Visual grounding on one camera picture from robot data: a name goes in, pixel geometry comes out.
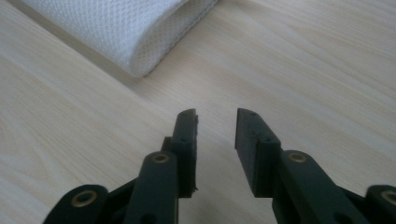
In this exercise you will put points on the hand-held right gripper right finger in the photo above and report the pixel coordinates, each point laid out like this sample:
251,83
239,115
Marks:
261,161

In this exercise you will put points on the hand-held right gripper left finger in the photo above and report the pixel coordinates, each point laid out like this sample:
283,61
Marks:
183,155

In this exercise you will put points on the white cloth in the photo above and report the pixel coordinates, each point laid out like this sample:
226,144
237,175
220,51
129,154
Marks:
124,31

